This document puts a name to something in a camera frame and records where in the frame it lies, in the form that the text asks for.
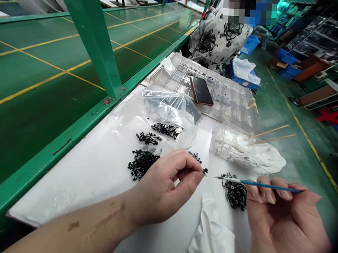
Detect wooden stick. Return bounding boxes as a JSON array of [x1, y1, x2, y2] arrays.
[[249, 132, 297, 148], [244, 122, 290, 144]]

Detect stack of blue crates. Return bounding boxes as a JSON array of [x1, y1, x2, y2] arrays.
[[274, 48, 304, 81]]

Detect blue crate with white bag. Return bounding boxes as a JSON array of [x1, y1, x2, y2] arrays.
[[227, 57, 263, 90]]

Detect green conveyor frame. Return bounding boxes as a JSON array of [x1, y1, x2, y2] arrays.
[[0, 0, 221, 253]]

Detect crumpled white cloth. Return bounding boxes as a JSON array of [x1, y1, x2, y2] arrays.
[[187, 191, 239, 253]]

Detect red plastic stool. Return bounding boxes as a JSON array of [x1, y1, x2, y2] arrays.
[[316, 101, 338, 125]]

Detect metal storage shelf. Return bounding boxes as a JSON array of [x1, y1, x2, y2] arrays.
[[286, 12, 338, 62]]

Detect thin blue paint brush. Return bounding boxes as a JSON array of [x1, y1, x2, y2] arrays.
[[213, 175, 305, 194]]

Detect wide cluster of black sprues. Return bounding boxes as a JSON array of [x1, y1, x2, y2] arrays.
[[150, 122, 184, 139]]

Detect few loose black beads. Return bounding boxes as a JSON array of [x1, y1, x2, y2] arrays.
[[187, 150, 204, 164]]

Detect person's right hand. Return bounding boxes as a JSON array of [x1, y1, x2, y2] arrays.
[[242, 175, 336, 253]]

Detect white work board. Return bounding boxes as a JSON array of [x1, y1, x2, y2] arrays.
[[5, 43, 275, 253]]

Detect clear plastic bag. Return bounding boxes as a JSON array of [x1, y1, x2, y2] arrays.
[[106, 82, 206, 163]]

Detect person's left hand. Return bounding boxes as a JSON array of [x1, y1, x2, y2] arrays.
[[128, 147, 208, 232]]

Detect wooden rack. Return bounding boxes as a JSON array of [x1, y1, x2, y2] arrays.
[[298, 78, 338, 111]]

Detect clear compartment tray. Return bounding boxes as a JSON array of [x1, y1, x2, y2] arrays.
[[142, 50, 264, 129]]

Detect black smartphone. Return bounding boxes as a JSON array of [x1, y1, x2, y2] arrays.
[[188, 75, 216, 107]]

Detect large cluster of black sprues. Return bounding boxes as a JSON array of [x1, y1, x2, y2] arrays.
[[127, 148, 161, 183]]

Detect clear plastic box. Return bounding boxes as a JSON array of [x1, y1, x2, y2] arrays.
[[209, 118, 272, 169]]

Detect small cluster of black sprues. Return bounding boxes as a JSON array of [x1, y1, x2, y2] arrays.
[[135, 131, 163, 147]]

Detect pile of black rings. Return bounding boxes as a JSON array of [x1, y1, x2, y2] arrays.
[[219, 172, 250, 212]]

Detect small blue crate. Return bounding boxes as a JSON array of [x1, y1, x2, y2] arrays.
[[240, 33, 261, 56]]

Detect white cloth in box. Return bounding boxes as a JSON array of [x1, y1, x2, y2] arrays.
[[212, 128, 289, 175]]

